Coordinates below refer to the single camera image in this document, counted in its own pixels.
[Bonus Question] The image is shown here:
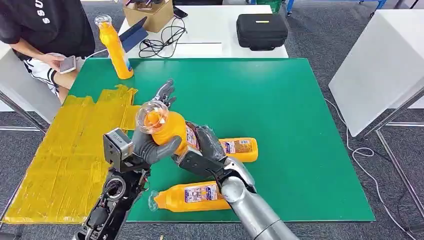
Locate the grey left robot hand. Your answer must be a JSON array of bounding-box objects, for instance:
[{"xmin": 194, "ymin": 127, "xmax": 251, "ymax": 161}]
[{"xmin": 131, "ymin": 78, "xmax": 182, "ymax": 166}]

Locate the dark right robot hand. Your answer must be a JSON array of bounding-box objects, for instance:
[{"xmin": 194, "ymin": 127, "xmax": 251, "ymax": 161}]
[{"xmin": 185, "ymin": 121, "xmax": 228, "ymax": 164}]

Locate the orange drink bottle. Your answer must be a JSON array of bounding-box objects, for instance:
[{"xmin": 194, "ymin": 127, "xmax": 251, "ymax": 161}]
[
  {"xmin": 94, "ymin": 14, "xmax": 135, "ymax": 80},
  {"xmin": 135, "ymin": 100, "xmax": 201, "ymax": 157},
  {"xmin": 148, "ymin": 181, "xmax": 232, "ymax": 213},
  {"xmin": 218, "ymin": 137, "xmax": 259, "ymax": 164}
]

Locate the tablet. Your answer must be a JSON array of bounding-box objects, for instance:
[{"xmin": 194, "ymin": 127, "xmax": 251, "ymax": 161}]
[{"xmin": 118, "ymin": 16, "xmax": 149, "ymax": 53}]

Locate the pale smartphone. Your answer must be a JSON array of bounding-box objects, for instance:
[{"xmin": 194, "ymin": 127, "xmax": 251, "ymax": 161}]
[{"xmin": 58, "ymin": 55, "xmax": 77, "ymax": 74}]

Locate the green table mat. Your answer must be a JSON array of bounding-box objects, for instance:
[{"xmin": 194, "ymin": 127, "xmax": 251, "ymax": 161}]
[{"xmin": 68, "ymin": 57, "xmax": 376, "ymax": 223}]

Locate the yellow sheet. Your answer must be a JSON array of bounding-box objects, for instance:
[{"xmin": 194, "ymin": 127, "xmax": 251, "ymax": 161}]
[{"xmin": 1, "ymin": 84, "xmax": 142, "ymax": 225}]

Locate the flat white box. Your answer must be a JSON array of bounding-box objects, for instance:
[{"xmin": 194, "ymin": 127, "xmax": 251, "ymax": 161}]
[{"xmin": 172, "ymin": 42, "xmax": 223, "ymax": 59}]

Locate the white desk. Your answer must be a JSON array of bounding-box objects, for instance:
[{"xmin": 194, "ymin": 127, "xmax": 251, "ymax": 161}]
[{"xmin": 117, "ymin": 4, "xmax": 289, "ymax": 60}]

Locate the black carrying case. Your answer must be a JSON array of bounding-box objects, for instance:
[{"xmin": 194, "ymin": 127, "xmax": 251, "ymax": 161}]
[{"xmin": 236, "ymin": 13, "xmax": 289, "ymax": 52}]

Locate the cardboard box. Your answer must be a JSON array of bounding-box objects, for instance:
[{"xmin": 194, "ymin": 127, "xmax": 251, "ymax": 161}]
[{"xmin": 123, "ymin": 0, "xmax": 174, "ymax": 33}]

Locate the black smartphone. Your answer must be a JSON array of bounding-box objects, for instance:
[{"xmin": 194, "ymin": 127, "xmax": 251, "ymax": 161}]
[{"xmin": 172, "ymin": 5, "xmax": 189, "ymax": 19}]

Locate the white side table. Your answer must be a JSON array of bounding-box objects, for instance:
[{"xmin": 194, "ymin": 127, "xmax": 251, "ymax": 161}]
[{"xmin": 0, "ymin": 41, "xmax": 85, "ymax": 133}]

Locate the green crate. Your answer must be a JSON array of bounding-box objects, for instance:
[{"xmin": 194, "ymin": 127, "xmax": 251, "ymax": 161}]
[{"xmin": 256, "ymin": 0, "xmax": 282, "ymax": 14}]

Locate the person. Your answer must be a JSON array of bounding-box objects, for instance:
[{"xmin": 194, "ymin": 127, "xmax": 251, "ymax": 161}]
[{"xmin": 0, "ymin": 0, "xmax": 96, "ymax": 104}]

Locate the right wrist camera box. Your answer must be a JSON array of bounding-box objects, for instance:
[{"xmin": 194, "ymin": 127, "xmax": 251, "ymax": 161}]
[{"xmin": 171, "ymin": 147, "xmax": 216, "ymax": 178}]

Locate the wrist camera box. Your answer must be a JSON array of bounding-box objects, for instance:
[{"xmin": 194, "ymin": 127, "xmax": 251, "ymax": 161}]
[
  {"xmin": 171, "ymin": 147, "xmax": 216, "ymax": 178},
  {"xmin": 102, "ymin": 128, "xmax": 135, "ymax": 167}
]

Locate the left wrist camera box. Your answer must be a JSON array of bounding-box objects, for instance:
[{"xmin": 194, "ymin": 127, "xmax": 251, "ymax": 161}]
[{"xmin": 102, "ymin": 128, "xmax": 135, "ymax": 167}]

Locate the white tablet cable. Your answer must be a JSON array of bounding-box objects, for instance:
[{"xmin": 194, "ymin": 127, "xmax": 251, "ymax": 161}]
[{"xmin": 84, "ymin": 48, "xmax": 109, "ymax": 61}]

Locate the black cable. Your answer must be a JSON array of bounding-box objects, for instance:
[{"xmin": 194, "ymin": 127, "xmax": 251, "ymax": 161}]
[{"xmin": 138, "ymin": 16, "xmax": 188, "ymax": 60}]

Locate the white floor cable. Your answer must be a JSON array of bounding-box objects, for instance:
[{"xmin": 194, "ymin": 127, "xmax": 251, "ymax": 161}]
[{"xmin": 324, "ymin": 98, "xmax": 422, "ymax": 240}]

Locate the white table with metal frame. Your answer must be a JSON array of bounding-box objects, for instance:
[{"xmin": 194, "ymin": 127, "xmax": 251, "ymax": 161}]
[{"xmin": 328, "ymin": 9, "xmax": 424, "ymax": 220}]

